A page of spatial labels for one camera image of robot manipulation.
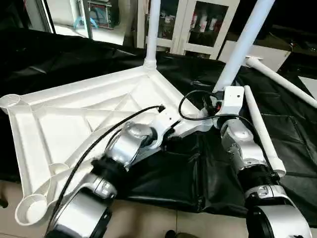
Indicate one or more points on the white plastic table leg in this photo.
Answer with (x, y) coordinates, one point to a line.
(260, 129)
(242, 44)
(152, 34)
(282, 79)

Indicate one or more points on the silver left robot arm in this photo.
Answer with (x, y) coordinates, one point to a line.
(124, 146)

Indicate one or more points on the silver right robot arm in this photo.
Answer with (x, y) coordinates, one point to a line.
(242, 148)

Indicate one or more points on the white drawer unit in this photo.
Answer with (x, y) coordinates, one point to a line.
(265, 52)

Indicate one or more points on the white glass-door cabinet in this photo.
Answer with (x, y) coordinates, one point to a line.
(208, 22)

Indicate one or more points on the black work mat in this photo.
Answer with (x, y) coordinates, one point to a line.
(168, 178)

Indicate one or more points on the teal storage box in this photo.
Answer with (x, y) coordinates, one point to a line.
(99, 12)

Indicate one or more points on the white plastic table top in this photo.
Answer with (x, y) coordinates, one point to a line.
(59, 124)

